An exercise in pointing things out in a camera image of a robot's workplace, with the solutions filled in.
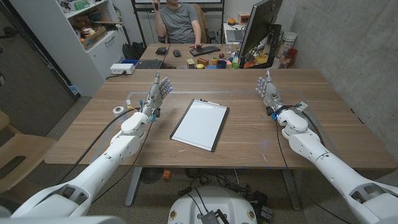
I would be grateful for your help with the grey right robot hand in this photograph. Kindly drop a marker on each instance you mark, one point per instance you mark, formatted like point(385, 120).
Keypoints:
point(271, 95)

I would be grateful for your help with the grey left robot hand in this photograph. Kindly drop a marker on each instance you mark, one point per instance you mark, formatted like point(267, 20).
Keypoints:
point(155, 96)

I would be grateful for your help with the white tape roll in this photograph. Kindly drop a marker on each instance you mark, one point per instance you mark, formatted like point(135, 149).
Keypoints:
point(115, 111)

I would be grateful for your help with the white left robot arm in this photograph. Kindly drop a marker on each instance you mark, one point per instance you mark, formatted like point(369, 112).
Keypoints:
point(102, 161)

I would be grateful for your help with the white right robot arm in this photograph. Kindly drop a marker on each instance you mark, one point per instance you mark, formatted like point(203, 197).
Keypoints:
point(329, 168)

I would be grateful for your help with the small black-framed whiteboard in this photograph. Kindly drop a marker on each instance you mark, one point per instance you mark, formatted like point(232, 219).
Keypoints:
point(200, 124)

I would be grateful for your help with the black laptop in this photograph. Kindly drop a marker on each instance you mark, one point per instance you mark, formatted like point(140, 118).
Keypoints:
point(149, 64)

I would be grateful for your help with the yellow toy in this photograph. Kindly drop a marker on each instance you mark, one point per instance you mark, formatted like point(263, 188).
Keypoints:
point(261, 58)

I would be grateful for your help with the white power strip box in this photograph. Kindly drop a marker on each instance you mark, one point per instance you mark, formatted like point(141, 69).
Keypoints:
point(122, 68)

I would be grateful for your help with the red cup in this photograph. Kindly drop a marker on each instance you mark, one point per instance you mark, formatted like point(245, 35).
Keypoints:
point(292, 56)

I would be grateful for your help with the wooden desk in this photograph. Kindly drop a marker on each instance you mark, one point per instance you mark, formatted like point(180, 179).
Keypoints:
point(183, 60)

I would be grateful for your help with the black wallet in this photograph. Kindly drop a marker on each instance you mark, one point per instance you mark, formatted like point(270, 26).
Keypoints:
point(161, 50)

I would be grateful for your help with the black computer mouse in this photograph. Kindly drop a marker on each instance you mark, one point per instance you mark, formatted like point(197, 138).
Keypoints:
point(177, 53)

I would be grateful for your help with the black bag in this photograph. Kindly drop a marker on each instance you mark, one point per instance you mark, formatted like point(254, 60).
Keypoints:
point(133, 50)

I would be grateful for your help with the white lidded jar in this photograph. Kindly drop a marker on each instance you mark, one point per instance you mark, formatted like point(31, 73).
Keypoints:
point(287, 42)

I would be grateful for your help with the dark blue cup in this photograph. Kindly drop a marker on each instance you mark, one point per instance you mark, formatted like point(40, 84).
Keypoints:
point(221, 64)

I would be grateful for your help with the brown toy brick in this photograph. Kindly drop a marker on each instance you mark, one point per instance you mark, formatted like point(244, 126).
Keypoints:
point(203, 61)

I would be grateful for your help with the black keyboard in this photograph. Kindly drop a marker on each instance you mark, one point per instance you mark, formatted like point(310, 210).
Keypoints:
point(204, 50)

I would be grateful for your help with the silver laptop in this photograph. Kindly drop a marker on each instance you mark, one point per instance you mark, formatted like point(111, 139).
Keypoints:
point(234, 35)

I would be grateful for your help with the black computer monitor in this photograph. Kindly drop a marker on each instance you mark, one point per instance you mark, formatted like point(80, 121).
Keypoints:
point(259, 21)

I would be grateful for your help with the person in grey t-shirt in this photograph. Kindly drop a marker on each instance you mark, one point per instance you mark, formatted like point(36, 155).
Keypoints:
point(179, 21)

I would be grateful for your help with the black round fan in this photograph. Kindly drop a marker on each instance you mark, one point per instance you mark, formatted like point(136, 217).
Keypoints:
point(151, 175)

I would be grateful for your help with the small orange block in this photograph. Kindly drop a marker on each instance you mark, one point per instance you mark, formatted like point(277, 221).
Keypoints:
point(167, 174)

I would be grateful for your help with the orange box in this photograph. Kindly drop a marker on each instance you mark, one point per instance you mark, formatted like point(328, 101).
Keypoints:
point(243, 17)

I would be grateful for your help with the cardboard box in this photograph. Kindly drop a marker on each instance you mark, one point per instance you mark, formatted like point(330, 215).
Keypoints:
point(94, 39)

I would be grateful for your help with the white shelf cabinet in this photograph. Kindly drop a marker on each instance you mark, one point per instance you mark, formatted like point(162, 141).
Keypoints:
point(77, 62)

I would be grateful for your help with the brown office chair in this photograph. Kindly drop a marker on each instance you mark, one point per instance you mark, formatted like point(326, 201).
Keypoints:
point(203, 25)

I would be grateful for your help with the grey table leg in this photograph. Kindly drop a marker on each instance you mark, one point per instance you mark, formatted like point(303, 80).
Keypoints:
point(133, 186)
point(291, 189)

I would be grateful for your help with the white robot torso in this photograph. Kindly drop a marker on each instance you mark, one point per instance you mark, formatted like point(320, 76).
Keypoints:
point(214, 199)

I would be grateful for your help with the grey module on torso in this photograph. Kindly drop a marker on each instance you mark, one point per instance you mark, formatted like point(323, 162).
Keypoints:
point(211, 217)

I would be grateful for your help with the light wooden chair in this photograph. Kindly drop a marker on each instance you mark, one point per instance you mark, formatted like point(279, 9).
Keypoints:
point(21, 152)

